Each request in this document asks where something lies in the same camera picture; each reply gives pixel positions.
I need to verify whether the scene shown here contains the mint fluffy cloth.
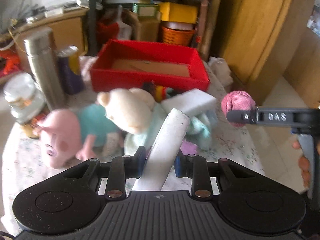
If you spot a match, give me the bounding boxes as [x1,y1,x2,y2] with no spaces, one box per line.
[124,103,217,155]

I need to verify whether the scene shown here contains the cream teddy bear plush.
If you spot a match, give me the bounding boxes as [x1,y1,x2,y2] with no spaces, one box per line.
[97,88,156,134]

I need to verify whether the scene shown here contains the pink pig plush teal dress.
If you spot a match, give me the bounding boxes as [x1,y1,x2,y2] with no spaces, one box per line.
[34,103,123,169]

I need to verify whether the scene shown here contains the pink knitted cloth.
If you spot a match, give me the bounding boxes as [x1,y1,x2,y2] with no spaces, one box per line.
[221,90,255,117]

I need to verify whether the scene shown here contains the striped colourful knitted sock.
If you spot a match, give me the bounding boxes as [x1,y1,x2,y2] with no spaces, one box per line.
[142,82,179,103]

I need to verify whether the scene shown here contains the person's right hand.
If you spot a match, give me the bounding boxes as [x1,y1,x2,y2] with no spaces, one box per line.
[298,155,310,188]

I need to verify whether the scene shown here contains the red cardboard box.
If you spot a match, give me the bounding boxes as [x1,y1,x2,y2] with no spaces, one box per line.
[90,40,210,92]

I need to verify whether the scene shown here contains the floral white tablecloth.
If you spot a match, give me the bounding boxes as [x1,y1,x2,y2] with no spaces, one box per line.
[0,55,267,235]

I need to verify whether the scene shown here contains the wooden cabinet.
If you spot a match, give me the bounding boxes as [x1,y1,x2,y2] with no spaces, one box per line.
[210,0,315,105]

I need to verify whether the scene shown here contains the blue yellow can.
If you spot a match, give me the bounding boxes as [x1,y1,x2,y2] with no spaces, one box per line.
[56,46,85,95]

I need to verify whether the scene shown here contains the glass jar with lid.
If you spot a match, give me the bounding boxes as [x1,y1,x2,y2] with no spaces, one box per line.
[3,72,49,139]

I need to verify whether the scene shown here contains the orange plastic basket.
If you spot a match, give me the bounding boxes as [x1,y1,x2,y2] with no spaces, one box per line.
[161,26,195,46]

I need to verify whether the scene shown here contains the brown cardboard box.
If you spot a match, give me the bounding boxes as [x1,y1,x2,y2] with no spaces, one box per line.
[122,9,160,42]

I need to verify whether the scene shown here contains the red bag on shelf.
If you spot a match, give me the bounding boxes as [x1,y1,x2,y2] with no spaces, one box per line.
[96,22,119,45]

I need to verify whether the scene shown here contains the wooden side desk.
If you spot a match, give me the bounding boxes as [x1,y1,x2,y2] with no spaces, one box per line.
[0,7,90,81]

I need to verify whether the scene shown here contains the green white box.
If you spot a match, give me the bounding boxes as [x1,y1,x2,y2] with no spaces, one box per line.
[132,3,159,17]

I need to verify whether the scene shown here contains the yellow box on shelf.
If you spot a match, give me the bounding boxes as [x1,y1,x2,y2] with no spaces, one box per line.
[159,2,198,24]

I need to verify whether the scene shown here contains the steel thermos flask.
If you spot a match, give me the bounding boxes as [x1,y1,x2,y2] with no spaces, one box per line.
[24,27,66,111]

